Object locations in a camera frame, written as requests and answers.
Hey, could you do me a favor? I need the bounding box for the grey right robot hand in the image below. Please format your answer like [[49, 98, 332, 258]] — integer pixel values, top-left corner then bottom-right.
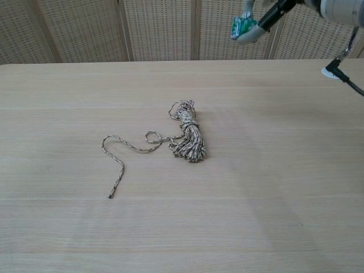
[[237, 0, 307, 46]]

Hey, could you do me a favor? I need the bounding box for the woven wooden folding screen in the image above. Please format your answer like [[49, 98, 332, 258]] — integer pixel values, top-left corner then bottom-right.
[[0, 0, 364, 65]]

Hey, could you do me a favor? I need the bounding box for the white round cable grommet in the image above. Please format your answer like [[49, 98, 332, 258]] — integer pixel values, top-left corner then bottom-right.
[[320, 67, 342, 80]]

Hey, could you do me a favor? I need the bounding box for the black arm cable with plug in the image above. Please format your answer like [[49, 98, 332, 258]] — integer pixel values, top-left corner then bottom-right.
[[326, 26, 364, 96]]

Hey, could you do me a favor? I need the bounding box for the beige speckled rope bundle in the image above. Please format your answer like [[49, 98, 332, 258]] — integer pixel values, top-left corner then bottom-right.
[[101, 99, 208, 199]]

